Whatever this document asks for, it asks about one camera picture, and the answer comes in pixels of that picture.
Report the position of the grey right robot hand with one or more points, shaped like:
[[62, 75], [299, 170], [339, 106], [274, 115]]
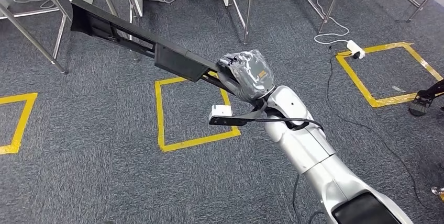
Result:
[[251, 75]]

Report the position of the long black plastic part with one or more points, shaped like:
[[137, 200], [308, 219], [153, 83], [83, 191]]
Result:
[[177, 61]]

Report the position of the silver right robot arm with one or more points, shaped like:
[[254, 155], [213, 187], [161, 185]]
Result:
[[308, 149]]

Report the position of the yellow floor tape square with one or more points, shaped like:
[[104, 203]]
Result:
[[24, 122], [354, 79]]

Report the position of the white power strip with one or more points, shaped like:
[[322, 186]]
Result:
[[353, 46]]

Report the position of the clear tape scrap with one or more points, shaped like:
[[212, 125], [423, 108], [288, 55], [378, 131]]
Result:
[[399, 89]]

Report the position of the black humanoid robot leg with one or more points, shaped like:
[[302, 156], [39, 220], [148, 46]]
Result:
[[421, 104]]

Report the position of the black chrome stool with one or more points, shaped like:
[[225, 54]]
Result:
[[437, 191]]

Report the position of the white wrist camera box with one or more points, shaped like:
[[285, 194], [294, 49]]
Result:
[[221, 111]]

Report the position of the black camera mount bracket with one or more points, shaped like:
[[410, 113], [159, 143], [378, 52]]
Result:
[[232, 121]]

